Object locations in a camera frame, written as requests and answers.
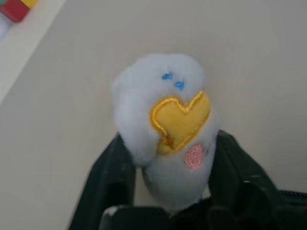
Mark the red cube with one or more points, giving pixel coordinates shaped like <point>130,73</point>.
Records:
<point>14,10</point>

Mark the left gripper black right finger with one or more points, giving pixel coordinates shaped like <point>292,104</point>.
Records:
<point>239,187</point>

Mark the black paddle case with mesh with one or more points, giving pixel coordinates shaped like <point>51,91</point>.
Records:
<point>295,208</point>

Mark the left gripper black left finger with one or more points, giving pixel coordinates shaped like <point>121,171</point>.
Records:
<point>110,182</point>

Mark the yellow cube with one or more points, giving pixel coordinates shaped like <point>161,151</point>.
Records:
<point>30,2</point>

